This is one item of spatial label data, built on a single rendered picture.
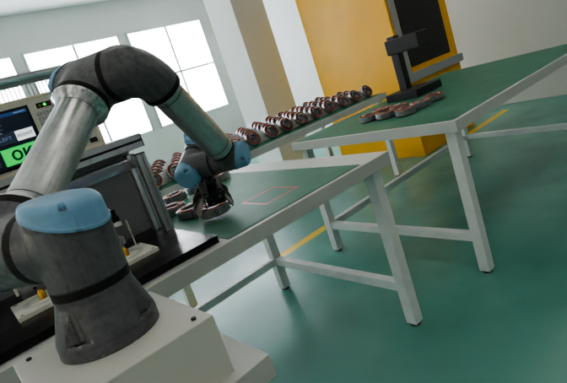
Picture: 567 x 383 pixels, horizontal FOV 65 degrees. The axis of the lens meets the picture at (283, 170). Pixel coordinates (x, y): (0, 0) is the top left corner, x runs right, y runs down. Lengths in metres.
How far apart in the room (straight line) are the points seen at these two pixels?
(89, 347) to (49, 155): 0.36
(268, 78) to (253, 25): 0.60
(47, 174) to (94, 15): 7.74
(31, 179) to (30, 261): 0.19
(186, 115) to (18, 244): 0.50
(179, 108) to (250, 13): 4.32
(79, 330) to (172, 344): 0.14
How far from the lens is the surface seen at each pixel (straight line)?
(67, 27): 8.38
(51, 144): 0.92
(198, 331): 0.69
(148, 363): 0.67
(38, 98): 1.55
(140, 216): 1.73
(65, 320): 0.73
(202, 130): 1.12
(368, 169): 1.68
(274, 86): 5.28
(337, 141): 2.44
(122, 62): 0.99
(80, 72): 1.03
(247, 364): 0.74
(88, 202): 0.70
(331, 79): 5.00
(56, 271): 0.71
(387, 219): 1.82
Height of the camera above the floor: 1.14
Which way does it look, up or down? 11 degrees down
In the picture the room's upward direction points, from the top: 18 degrees counter-clockwise
